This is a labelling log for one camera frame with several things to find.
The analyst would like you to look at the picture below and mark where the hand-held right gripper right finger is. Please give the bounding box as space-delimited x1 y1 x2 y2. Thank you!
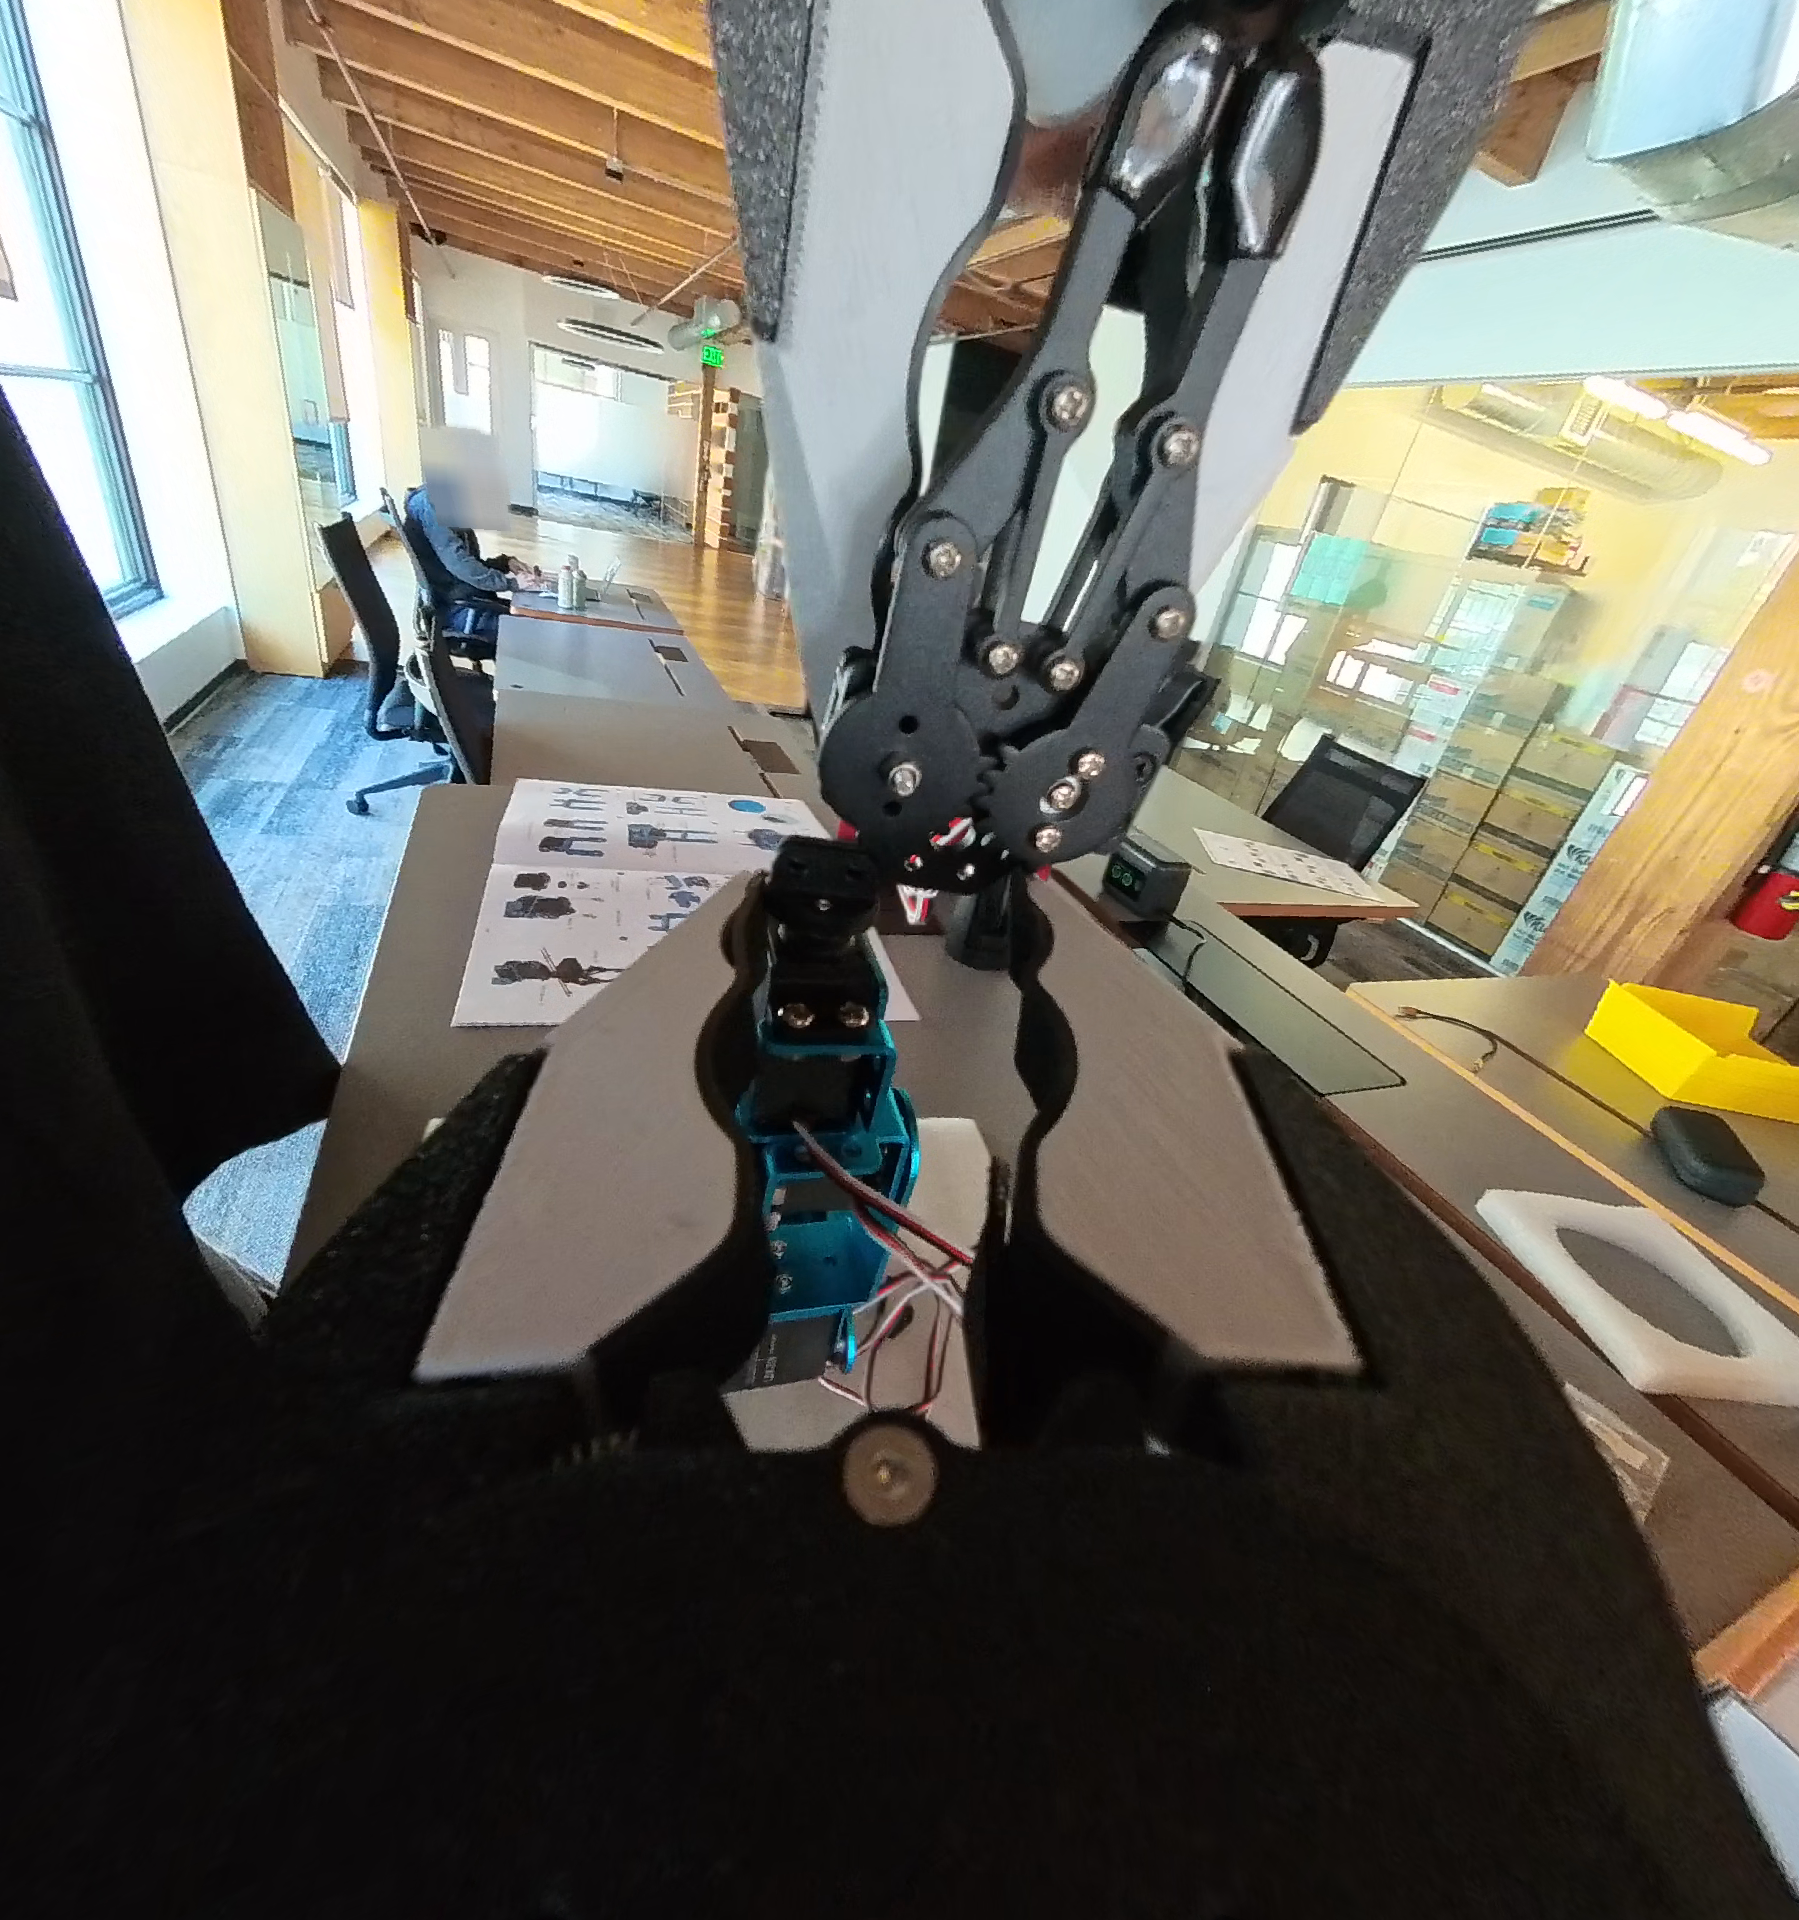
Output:
974 890 1369 1394

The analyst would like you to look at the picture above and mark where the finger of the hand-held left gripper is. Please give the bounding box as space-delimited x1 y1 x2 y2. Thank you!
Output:
1094 0 1430 440
756 0 1009 722

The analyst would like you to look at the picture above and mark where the printed instruction sheet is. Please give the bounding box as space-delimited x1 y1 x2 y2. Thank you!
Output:
451 775 848 1032

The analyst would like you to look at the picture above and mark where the black desk panel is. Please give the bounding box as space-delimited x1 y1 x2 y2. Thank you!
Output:
1154 917 1410 1099

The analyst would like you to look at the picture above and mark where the white foam sheet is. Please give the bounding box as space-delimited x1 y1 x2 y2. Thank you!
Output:
724 1118 997 1448

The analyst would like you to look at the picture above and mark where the red white black servo cable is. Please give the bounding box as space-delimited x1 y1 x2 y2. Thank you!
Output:
789 1122 991 1417

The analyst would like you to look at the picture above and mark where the shelf of cardboard boxes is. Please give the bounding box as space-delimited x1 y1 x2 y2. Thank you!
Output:
1379 566 1658 968

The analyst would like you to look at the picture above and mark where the brown wooden desk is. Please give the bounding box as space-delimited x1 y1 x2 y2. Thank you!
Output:
1344 972 1799 1359

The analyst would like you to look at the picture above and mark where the dark grey desk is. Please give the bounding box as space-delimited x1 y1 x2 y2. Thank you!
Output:
284 601 1799 1682

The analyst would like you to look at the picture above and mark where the thin black cable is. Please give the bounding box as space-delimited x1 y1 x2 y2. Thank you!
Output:
1392 1004 1506 1073

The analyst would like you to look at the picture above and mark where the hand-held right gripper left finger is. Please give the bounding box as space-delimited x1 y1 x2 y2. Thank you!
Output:
413 896 787 1394

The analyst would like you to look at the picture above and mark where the large window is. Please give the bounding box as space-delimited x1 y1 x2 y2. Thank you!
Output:
0 0 168 620

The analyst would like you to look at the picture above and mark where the yellow box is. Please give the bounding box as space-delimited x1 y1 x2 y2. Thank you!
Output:
1580 980 1799 1131

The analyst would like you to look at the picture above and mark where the beige office table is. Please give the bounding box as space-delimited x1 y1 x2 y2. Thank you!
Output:
1126 768 1424 934

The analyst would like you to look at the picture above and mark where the small black box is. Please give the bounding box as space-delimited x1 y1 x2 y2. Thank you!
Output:
1100 832 1194 920

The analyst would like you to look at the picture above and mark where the black toy robot claw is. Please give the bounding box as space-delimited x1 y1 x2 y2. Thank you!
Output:
810 0 1340 968

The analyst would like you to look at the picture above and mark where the white foam packing piece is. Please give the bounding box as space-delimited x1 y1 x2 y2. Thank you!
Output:
1473 1186 1799 1410

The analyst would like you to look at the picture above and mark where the silver ventilation duct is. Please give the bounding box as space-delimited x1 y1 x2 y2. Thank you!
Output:
1580 0 1799 231

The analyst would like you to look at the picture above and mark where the white paper sheet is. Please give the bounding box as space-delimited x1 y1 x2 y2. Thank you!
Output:
1190 827 1369 907

